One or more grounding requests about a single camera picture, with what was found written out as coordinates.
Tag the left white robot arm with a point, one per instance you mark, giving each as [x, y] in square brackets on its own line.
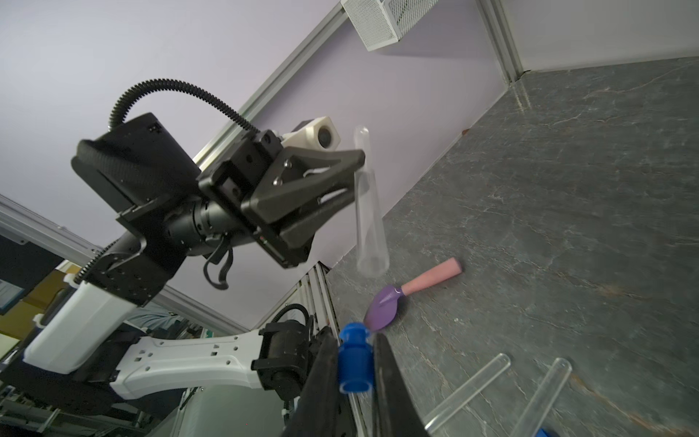
[83, 358]

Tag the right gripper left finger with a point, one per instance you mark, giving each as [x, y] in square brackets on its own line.
[317, 412]

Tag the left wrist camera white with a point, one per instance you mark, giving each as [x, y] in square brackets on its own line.
[315, 134]

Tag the test tube blue stopper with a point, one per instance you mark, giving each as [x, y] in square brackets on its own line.
[373, 259]
[541, 403]
[443, 412]

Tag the white mesh wall basket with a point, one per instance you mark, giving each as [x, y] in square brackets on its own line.
[383, 23]

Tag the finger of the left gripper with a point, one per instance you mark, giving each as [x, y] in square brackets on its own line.
[300, 227]
[296, 178]

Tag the purple scoop pink handle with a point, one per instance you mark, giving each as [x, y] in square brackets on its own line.
[383, 309]

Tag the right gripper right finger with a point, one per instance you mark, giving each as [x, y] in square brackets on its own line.
[393, 412]

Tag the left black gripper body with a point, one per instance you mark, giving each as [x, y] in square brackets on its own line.
[172, 210]

